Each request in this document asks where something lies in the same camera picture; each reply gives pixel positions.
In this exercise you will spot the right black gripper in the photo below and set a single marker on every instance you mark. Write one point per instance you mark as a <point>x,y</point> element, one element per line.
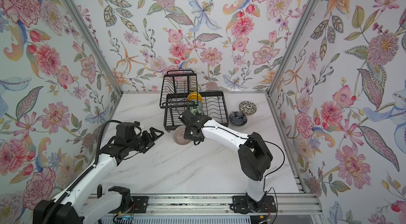
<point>186,136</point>

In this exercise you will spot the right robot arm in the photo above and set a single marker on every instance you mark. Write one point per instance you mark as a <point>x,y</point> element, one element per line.
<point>254,155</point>

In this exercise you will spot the pale mint green bowl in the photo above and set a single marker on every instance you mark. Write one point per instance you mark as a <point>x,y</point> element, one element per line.
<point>196,104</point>

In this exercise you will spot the yellow plastic bowl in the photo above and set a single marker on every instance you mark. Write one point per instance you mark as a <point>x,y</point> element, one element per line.
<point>195,96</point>

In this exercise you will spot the black wire dish rack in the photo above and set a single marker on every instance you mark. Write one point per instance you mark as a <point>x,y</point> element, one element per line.
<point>180,92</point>

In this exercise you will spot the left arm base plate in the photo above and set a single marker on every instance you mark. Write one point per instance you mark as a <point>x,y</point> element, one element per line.
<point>138,204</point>

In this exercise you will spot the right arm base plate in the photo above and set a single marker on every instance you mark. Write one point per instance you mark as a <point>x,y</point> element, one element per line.
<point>244,204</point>

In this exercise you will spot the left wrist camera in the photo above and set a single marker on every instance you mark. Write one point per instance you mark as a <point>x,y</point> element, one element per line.
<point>127,130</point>

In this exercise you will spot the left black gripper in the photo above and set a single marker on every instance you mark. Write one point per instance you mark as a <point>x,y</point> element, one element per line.
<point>149,141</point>

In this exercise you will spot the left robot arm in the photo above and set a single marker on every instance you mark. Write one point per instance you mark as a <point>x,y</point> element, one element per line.
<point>69,206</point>

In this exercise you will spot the pink striped ceramic bowl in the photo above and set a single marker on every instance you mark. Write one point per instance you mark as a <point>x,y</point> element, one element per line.
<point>179,136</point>

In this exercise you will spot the green leaf pattern bowl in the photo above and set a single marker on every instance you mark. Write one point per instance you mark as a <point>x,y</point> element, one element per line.
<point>197,111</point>

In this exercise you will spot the aluminium mounting rail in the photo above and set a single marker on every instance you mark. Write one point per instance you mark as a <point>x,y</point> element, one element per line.
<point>222,204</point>

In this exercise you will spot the dark blue patterned bowl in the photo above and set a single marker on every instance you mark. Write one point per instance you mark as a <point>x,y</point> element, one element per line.
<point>237,119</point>

